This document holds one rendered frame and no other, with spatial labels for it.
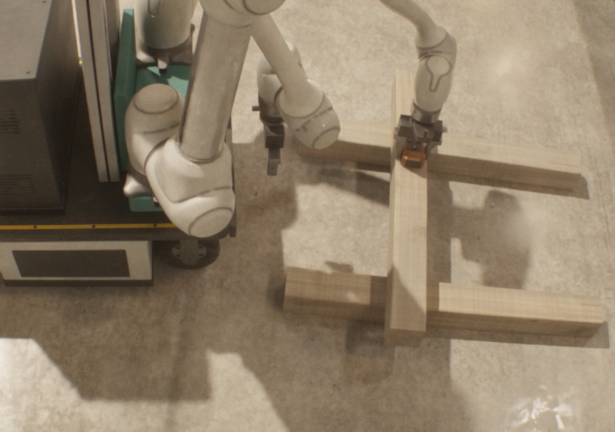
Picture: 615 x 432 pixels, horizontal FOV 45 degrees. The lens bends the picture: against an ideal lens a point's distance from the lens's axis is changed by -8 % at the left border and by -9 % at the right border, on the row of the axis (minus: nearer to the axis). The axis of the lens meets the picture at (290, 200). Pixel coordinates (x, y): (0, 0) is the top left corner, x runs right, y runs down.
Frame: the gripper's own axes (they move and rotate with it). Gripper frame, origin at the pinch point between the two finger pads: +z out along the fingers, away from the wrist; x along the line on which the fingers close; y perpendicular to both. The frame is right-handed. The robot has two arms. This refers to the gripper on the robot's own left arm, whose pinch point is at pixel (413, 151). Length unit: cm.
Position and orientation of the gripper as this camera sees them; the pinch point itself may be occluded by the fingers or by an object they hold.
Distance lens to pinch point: 248.4
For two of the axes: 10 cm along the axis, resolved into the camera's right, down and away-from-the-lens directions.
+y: 1.0, -7.9, 6.0
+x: -9.9, -1.3, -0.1
